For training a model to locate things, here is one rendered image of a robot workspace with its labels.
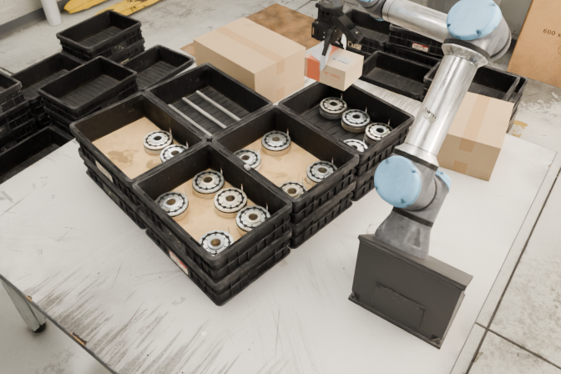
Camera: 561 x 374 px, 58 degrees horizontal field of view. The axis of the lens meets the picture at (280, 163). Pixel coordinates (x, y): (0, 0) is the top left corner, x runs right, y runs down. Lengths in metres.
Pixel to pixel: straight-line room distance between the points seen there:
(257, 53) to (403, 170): 1.13
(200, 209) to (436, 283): 0.73
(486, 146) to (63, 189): 1.51
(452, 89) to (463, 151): 0.68
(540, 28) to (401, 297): 2.92
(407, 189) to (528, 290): 1.51
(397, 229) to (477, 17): 0.56
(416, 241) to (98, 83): 2.03
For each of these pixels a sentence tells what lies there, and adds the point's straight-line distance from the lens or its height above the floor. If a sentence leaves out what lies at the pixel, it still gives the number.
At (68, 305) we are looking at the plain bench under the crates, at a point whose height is 0.70.
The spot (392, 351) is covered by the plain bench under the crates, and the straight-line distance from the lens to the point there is 1.50.
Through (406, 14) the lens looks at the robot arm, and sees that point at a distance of 1.57.
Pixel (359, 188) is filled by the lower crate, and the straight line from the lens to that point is 1.78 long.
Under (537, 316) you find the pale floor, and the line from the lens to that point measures 2.59.
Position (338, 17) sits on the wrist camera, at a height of 1.27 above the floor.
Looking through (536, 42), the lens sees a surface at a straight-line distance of 4.07.
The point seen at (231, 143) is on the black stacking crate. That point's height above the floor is 0.88.
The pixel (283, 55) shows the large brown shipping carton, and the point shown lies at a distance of 2.19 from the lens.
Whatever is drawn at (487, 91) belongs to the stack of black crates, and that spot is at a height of 0.49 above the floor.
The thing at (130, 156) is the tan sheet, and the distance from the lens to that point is 1.85.
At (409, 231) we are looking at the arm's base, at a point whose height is 0.98.
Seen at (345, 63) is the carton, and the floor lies 1.12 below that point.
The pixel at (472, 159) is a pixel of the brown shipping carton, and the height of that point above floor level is 0.78.
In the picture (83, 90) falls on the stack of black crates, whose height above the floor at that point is 0.49.
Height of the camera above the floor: 2.00
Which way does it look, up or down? 42 degrees down
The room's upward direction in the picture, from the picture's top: straight up
